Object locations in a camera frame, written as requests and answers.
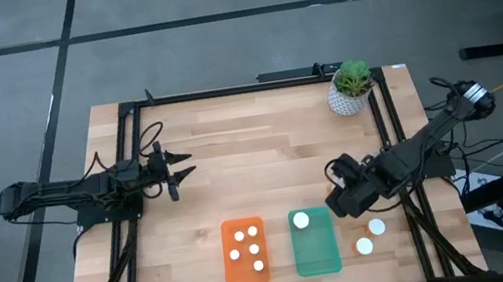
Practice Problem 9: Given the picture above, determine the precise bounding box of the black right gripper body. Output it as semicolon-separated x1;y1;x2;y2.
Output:
322;175;389;224

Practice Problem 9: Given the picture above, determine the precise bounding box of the orange translucent plastic bin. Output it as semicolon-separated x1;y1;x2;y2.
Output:
216;213;274;282

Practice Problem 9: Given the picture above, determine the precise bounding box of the green translucent plastic bin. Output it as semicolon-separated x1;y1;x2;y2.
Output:
286;203;344;280

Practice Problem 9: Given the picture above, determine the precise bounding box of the black aluminium table frame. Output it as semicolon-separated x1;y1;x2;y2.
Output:
36;40;489;282

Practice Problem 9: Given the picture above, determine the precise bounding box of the white patterned plant pot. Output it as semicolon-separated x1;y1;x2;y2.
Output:
323;66;375;120

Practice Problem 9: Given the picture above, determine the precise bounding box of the large orange white-capped bottle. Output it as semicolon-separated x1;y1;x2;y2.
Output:
350;235;376;258
363;216;389;239
290;209;313;231

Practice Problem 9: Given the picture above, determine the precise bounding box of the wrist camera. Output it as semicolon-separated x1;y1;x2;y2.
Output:
164;172;182;204
334;150;366;187

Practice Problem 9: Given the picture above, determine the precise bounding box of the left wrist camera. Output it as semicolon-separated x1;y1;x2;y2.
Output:
164;172;182;204

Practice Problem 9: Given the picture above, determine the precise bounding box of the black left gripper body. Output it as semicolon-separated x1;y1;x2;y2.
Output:
144;141;174;188

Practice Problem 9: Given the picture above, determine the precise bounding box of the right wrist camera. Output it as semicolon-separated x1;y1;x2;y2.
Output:
334;150;366;187

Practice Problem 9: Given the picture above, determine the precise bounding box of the green succulent plant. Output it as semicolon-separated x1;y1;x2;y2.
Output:
332;57;376;101

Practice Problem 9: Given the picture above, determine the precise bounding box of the black bar with clamp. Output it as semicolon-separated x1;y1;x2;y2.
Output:
255;59;346;86

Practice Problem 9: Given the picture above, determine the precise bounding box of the black left wrist camera cable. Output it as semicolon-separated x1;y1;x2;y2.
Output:
131;119;169;159

